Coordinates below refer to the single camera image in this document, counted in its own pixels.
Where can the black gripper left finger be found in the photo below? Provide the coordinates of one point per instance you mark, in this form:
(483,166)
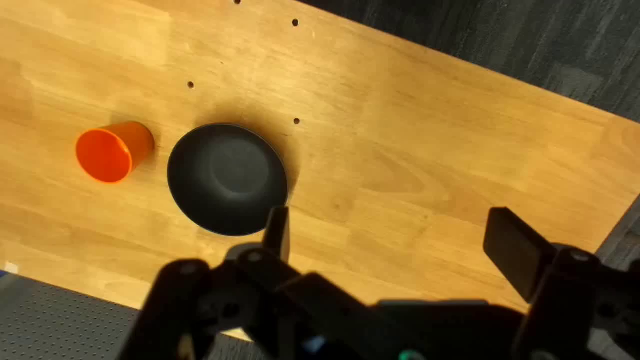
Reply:
(200,301)

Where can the black bowl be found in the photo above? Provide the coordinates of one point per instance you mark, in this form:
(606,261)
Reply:
(223,177)

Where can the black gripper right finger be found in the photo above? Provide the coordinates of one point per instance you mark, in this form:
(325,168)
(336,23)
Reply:
(572,293)

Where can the orange plastic cup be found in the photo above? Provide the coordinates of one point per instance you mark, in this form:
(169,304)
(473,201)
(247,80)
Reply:
(106,156)

